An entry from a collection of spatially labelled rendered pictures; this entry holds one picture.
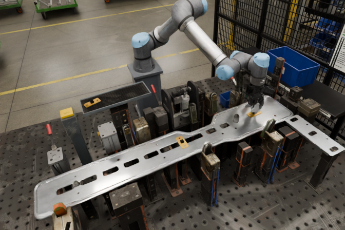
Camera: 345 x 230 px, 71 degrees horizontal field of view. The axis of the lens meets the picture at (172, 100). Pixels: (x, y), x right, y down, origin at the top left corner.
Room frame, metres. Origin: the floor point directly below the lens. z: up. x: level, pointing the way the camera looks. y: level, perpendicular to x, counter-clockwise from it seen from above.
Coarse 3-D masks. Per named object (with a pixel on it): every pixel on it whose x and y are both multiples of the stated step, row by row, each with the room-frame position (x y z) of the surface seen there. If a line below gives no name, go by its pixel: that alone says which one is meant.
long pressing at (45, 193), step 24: (264, 96) 1.19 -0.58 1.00; (216, 120) 1.01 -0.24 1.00; (240, 120) 0.99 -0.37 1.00; (264, 120) 0.98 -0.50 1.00; (144, 144) 0.86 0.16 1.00; (168, 144) 0.85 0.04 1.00; (192, 144) 0.84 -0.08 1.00; (216, 144) 0.83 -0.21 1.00; (96, 168) 0.73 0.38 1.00; (120, 168) 0.72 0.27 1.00; (144, 168) 0.71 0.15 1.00; (48, 192) 0.62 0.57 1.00; (72, 192) 0.61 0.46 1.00; (96, 192) 0.60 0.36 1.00; (48, 216) 0.51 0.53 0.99
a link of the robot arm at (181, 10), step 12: (180, 0) 1.28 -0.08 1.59; (180, 12) 1.21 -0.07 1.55; (192, 12) 1.25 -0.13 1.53; (180, 24) 1.18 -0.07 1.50; (192, 24) 1.17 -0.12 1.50; (192, 36) 1.13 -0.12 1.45; (204, 36) 1.12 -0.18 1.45; (204, 48) 1.08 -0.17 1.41; (216, 48) 1.07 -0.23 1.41; (216, 60) 1.03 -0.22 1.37; (228, 60) 1.02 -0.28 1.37; (216, 72) 1.00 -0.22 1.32; (228, 72) 0.96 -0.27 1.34
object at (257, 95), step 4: (248, 84) 1.02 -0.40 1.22; (252, 84) 1.03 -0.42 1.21; (248, 88) 1.01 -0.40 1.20; (252, 88) 1.00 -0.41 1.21; (256, 88) 1.01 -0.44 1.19; (244, 92) 1.04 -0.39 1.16; (248, 92) 1.01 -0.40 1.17; (252, 92) 1.02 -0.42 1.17; (256, 92) 1.02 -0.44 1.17; (260, 92) 1.02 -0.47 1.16; (248, 96) 1.01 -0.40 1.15; (252, 96) 1.00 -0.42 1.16; (256, 96) 1.00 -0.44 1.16; (260, 96) 1.00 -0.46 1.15; (248, 100) 1.00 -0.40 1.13; (252, 100) 0.98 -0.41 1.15; (256, 100) 1.00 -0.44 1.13; (260, 100) 1.00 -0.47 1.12; (252, 104) 0.98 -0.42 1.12
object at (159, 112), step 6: (156, 108) 1.06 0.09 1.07; (162, 108) 1.05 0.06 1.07; (156, 114) 1.00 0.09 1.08; (162, 114) 1.00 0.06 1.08; (156, 120) 1.00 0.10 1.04; (162, 120) 0.99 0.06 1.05; (156, 126) 1.00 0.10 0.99; (162, 126) 0.98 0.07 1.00; (168, 126) 1.00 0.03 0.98; (156, 132) 1.03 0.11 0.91; (162, 132) 0.99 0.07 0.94
